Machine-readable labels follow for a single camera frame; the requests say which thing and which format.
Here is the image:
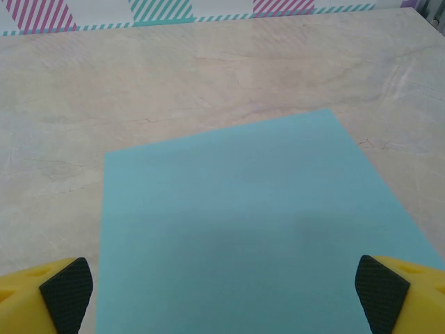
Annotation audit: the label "light blue cloth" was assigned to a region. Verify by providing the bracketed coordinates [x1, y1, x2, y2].
[95, 108, 445, 334]

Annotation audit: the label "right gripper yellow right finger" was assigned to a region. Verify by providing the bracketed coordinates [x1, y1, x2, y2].
[355, 254, 445, 334]

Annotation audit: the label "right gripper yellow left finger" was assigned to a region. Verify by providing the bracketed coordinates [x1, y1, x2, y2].
[0, 257, 94, 334]

